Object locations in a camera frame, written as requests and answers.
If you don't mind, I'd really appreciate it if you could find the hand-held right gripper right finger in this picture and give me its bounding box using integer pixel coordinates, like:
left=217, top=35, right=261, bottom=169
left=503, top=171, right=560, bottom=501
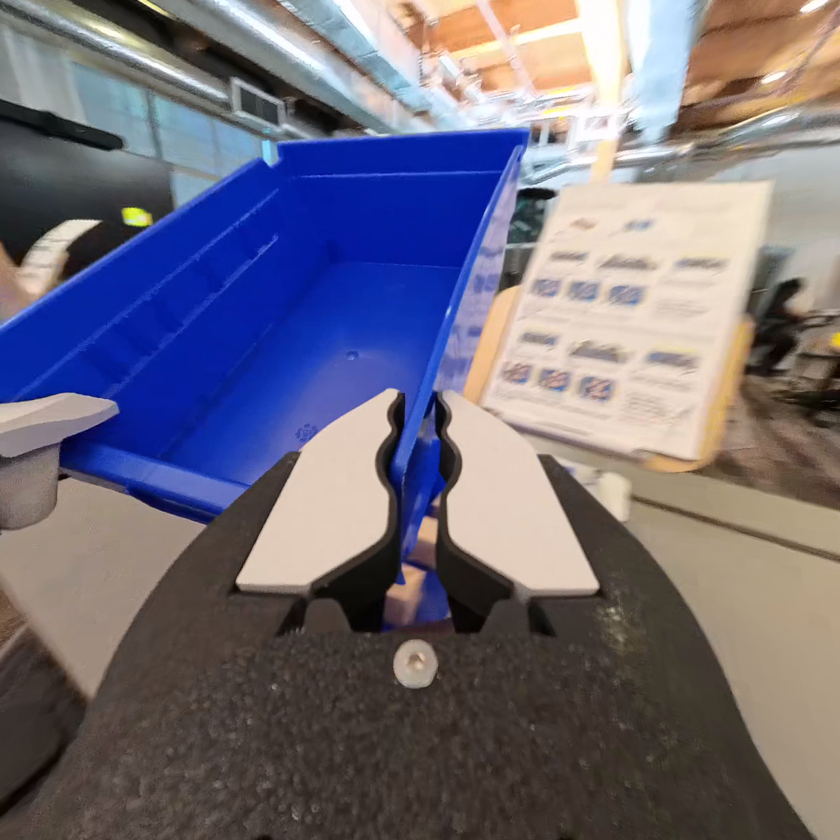
left=434, top=390, right=601, bottom=603

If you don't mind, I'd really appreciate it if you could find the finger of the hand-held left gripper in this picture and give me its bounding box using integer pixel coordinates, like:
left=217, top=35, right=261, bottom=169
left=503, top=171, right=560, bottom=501
left=0, top=392, right=120, bottom=530

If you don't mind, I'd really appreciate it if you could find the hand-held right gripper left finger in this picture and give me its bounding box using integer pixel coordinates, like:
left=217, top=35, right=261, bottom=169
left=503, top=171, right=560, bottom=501
left=235, top=388, right=406, bottom=599

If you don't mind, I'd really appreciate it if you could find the wooden cube with blue stripe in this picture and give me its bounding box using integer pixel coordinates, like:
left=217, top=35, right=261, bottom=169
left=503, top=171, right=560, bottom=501
left=382, top=570, right=429, bottom=630
left=410, top=516, right=439, bottom=568

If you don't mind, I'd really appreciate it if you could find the blue plastic bin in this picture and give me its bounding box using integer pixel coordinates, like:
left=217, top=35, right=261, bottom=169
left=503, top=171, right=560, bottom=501
left=0, top=128, right=531, bottom=585
left=384, top=551, right=455, bottom=634

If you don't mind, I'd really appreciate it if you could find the grey desk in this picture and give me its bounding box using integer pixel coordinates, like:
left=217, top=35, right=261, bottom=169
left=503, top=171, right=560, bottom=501
left=0, top=433, right=840, bottom=840

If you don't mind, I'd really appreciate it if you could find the white paper strip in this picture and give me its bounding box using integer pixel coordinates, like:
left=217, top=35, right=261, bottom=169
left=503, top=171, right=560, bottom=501
left=14, top=218, right=104, bottom=299

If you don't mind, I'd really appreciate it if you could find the printed instruction sheet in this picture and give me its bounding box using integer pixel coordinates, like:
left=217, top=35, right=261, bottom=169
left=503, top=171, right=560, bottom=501
left=481, top=180, right=777, bottom=462

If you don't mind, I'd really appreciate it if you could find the large black screen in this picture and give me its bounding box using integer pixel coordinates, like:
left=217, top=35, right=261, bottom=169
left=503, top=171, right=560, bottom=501
left=0, top=121, right=173, bottom=277

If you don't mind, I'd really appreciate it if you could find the white air vent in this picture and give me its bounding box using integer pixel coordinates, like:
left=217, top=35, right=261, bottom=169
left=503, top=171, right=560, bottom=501
left=228, top=77, right=290, bottom=127

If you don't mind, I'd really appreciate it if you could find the black camera bar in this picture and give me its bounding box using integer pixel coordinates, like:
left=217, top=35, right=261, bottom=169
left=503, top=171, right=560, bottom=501
left=0, top=98, right=126, bottom=152

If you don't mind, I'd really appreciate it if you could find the smooth silver ventilation duct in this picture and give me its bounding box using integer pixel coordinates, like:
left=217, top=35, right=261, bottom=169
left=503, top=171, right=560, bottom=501
left=0, top=0, right=232, bottom=105

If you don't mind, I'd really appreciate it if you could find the ribbed silver ventilation duct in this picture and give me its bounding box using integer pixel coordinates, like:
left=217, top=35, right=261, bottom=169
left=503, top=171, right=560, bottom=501
left=276, top=0, right=473, bottom=130

